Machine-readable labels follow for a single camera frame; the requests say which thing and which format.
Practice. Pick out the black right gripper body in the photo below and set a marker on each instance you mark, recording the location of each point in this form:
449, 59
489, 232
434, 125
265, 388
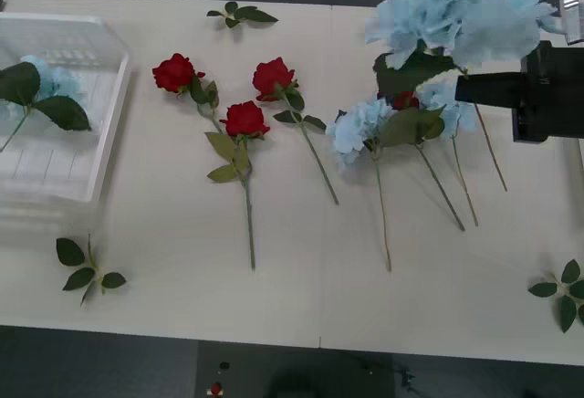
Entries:
552, 92

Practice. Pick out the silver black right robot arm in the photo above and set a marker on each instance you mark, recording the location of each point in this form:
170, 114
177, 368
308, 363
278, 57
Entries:
572, 19

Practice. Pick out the red artificial rose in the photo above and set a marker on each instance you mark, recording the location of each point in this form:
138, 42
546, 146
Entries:
175, 73
406, 126
244, 119
273, 78

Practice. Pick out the shallow white plastic box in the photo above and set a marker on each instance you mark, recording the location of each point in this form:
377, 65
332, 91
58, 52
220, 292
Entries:
59, 165

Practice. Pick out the pale blue artificial flower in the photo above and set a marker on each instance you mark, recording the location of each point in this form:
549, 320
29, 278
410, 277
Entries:
59, 112
358, 131
451, 112
470, 10

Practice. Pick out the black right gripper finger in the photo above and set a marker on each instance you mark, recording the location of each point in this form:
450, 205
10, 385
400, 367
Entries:
493, 82
493, 97

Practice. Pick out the loose green leaf twig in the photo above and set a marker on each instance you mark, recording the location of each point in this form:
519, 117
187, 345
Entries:
568, 311
255, 14
70, 252

